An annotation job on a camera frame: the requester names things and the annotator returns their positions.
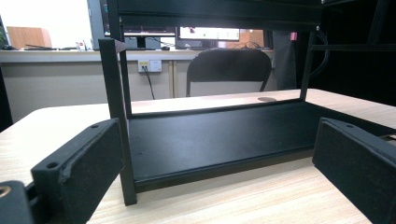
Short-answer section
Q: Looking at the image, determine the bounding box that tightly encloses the small computer monitor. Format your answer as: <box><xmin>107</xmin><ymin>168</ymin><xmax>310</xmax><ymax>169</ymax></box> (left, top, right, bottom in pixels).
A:
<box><xmin>177</xmin><ymin>26</ymin><xmax>241</xmax><ymax>42</ymax></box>

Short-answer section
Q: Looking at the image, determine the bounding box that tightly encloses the large computer monitor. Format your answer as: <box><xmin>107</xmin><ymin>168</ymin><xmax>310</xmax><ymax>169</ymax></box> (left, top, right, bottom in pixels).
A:
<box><xmin>101</xmin><ymin>0</ymin><xmax>177</xmax><ymax>37</ymax></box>

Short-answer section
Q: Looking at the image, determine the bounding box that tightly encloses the grey computer case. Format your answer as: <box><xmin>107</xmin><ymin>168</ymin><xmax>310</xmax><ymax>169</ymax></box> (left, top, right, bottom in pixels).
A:
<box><xmin>87</xmin><ymin>0</ymin><xmax>108</xmax><ymax>51</ymax></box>

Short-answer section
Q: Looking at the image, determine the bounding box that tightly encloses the brown wooden box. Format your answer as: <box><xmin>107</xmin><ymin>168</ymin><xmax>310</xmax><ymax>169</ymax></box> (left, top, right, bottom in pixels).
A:
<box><xmin>7</xmin><ymin>26</ymin><xmax>53</xmax><ymax>49</ymax></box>

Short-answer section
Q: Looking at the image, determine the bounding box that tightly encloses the black keyboard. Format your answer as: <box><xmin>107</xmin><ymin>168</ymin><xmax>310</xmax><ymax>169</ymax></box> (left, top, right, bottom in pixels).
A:
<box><xmin>24</xmin><ymin>44</ymin><xmax>59</xmax><ymax>51</ymax></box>

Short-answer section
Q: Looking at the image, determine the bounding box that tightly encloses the white wall socket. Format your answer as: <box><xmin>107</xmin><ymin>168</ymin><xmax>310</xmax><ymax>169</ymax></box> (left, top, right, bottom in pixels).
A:
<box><xmin>137</xmin><ymin>59</ymin><xmax>163</xmax><ymax>74</ymax></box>

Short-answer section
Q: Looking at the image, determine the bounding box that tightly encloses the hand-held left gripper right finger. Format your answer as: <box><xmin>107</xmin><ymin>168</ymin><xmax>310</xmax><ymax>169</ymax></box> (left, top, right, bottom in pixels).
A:
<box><xmin>312</xmin><ymin>117</ymin><xmax>396</xmax><ymax>224</ymax></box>

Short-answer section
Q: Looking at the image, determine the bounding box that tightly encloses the black cable tangle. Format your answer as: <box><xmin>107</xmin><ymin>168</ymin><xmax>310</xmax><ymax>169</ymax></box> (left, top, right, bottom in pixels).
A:
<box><xmin>225</xmin><ymin>41</ymin><xmax>264</xmax><ymax>50</ymax></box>

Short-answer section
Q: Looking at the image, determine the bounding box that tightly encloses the grey office desk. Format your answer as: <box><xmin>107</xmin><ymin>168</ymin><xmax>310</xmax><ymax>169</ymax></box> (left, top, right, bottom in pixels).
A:
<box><xmin>0</xmin><ymin>48</ymin><xmax>276</xmax><ymax>123</ymax></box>

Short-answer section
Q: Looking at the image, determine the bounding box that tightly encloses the black metal shelf rack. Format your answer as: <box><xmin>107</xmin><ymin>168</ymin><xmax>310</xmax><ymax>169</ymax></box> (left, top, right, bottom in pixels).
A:
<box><xmin>98</xmin><ymin>0</ymin><xmax>396</xmax><ymax>206</ymax></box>

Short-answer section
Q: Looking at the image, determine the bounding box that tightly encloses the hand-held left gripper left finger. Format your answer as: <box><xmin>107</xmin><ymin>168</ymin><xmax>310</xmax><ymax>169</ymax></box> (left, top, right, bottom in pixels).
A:
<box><xmin>31</xmin><ymin>118</ymin><xmax>124</xmax><ymax>224</ymax></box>

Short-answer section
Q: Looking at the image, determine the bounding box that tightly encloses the grey hanging cloth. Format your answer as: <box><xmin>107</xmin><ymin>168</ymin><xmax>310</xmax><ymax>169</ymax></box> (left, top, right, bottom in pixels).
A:
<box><xmin>272</xmin><ymin>30</ymin><xmax>297</xmax><ymax>91</ymax></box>

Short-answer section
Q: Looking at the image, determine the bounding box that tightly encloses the black power cable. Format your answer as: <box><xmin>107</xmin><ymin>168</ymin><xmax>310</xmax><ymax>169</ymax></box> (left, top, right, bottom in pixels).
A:
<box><xmin>143</xmin><ymin>65</ymin><xmax>156</xmax><ymax>101</ymax></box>

